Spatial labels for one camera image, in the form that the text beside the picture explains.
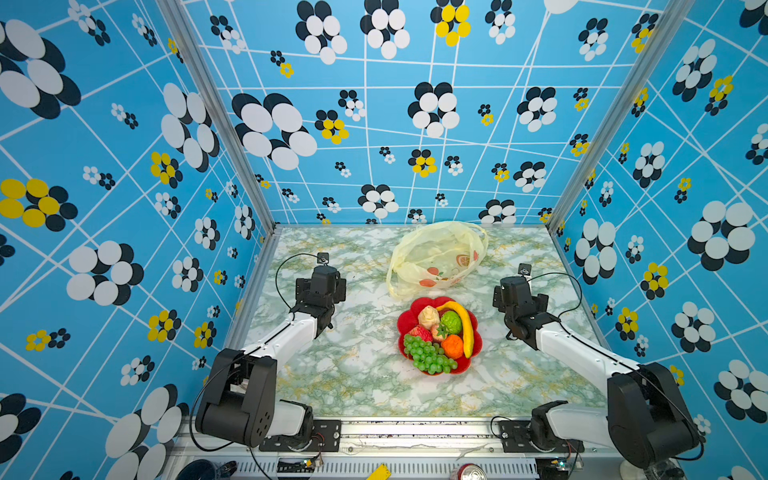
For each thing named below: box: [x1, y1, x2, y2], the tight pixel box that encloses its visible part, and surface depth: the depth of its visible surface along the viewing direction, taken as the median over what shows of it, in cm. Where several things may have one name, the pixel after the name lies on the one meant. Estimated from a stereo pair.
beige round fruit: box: [418, 305, 440, 330], surface depth 90 cm
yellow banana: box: [437, 301, 474, 359], surface depth 87 cm
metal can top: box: [458, 463, 488, 480], surface depth 61 cm
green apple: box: [436, 310, 462, 338], surface depth 88 cm
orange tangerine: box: [441, 334, 463, 360], surface depth 85 cm
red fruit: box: [410, 324, 433, 342], surface depth 86 cm
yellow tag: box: [366, 463, 392, 480], surface depth 69 cm
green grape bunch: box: [403, 334, 458, 375], surface depth 80 cm
